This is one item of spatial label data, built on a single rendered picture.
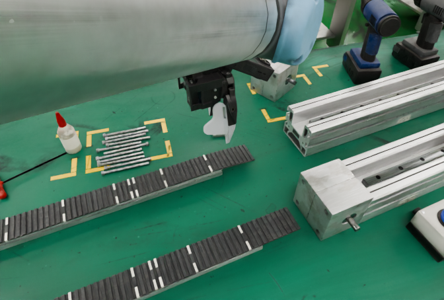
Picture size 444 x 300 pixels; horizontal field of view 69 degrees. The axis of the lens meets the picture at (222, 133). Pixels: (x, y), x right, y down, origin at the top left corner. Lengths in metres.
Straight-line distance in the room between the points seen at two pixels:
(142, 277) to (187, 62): 0.47
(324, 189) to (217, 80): 0.28
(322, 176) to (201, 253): 0.26
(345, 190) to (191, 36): 0.51
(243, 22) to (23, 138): 0.79
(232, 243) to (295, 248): 0.12
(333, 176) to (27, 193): 0.64
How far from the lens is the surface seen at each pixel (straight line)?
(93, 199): 0.71
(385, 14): 0.97
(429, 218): 0.71
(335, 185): 0.64
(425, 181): 0.76
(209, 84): 0.53
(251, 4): 0.24
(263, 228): 0.63
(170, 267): 0.60
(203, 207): 0.69
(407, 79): 1.00
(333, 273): 0.66
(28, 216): 0.74
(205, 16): 0.18
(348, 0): 2.42
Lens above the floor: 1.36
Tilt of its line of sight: 45 degrees down
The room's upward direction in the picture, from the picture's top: straight up
